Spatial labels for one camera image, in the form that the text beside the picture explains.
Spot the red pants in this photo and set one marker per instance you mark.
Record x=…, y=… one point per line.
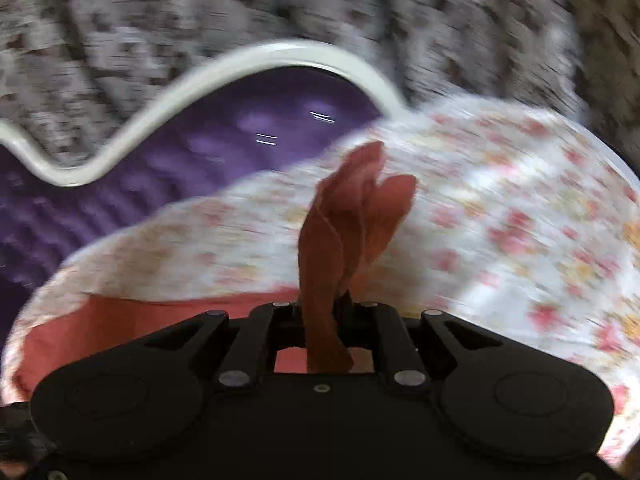
x=325, y=270

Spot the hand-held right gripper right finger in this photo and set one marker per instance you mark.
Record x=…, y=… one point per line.
x=385, y=330

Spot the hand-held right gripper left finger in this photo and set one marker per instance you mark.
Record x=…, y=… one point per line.
x=262, y=330

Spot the brown damask curtain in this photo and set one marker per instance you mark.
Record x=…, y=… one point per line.
x=250, y=5

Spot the purple tufted headboard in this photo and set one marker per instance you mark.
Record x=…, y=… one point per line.
x=210, y=145

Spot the floral bed sheet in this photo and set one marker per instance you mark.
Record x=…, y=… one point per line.
x=500, y=200

